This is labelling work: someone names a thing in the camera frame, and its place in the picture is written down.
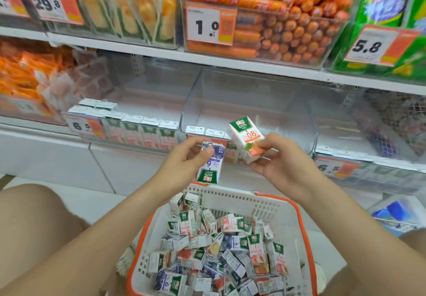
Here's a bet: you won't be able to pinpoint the person's right hand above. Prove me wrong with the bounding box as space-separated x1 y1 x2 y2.
248 132 321 204

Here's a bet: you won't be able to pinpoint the person's left hand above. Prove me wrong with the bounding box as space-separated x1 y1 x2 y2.
151 136 216 201

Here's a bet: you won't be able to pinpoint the blueberry juice carton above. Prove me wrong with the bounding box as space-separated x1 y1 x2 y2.
196 141 226 185

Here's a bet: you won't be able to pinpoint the white shopping basket orange handles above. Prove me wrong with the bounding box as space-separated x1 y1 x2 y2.
126 181 319 296

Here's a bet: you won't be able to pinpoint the bin of juice cartons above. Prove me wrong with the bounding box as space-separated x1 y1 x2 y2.
316 147 426 190
67 98 180 152

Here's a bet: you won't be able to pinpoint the pile of small juice cartons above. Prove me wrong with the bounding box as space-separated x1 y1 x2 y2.
146 192 290 296

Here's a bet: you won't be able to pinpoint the person's left forearm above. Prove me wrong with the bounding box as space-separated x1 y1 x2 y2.
0 179 174 296

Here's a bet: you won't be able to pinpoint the person's right forearm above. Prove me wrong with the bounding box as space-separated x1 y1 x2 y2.
299 185 426 296

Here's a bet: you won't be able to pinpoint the person's left white shoe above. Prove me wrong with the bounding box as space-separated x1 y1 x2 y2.
115 244 135 278

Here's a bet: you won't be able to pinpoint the person's white shoe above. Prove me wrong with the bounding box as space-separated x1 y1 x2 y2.
115 244 135 278
312 262 328 290

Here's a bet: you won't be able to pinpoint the person's right white shoe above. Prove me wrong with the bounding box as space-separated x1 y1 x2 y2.
312 262 328 290

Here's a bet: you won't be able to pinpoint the person's right leg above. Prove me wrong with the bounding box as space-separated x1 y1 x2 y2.
319 229 426 296

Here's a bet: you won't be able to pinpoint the person's leg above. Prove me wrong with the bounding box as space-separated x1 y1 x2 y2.
319 229 426 296
0 184 84 273

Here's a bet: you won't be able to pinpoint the person's left leg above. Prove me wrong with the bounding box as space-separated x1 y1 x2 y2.
0 184 84 273

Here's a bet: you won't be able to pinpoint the stack of pink snack packets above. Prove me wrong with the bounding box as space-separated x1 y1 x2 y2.
36 51 114 113

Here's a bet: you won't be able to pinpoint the stack of orange sausages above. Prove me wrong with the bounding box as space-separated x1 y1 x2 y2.
186 0 353 66

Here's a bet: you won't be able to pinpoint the row of yellow food packs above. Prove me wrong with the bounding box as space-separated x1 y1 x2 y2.
68 0 179 45

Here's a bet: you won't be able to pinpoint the heap of orange snack packets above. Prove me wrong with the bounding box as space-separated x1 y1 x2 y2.
0 39 74 101

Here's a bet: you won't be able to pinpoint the stack of green packets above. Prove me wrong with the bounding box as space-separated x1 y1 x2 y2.
329 0 426 81

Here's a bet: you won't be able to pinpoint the blue panel wire basket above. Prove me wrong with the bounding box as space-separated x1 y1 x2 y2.
367 194 426 236

